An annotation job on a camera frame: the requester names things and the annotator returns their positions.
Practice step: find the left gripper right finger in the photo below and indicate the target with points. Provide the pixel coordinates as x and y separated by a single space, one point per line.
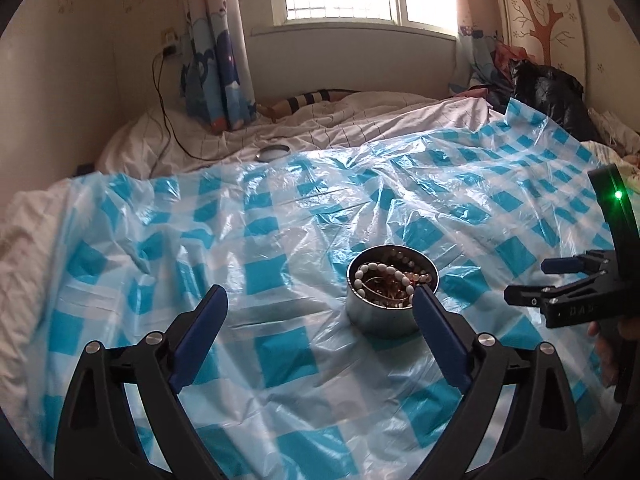
540 438

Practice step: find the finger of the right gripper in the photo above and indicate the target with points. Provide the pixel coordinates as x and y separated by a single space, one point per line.
586 263
582 293

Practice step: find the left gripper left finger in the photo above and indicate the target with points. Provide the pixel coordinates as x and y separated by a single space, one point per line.
97 437

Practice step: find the jewelry pile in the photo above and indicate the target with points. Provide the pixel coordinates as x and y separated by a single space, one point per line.
390 282

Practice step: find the person right hand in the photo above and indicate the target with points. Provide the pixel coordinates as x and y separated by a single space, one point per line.
629 329

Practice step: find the round silver metal tin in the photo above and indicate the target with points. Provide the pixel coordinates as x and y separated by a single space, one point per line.
371 319

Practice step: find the black clothes pile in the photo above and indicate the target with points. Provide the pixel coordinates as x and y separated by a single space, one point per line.
547 89

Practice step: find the tree decorated wardrobe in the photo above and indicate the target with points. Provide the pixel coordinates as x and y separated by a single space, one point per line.
589 39

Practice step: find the round tin lid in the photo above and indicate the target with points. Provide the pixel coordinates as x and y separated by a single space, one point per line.
272 152

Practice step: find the striped pillow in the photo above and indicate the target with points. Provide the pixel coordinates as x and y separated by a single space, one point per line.
291 105

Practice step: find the blue cartoon curtain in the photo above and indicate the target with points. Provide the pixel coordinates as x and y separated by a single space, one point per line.
215 79

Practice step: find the wall power socket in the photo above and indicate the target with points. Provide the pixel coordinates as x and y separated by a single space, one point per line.
170 42

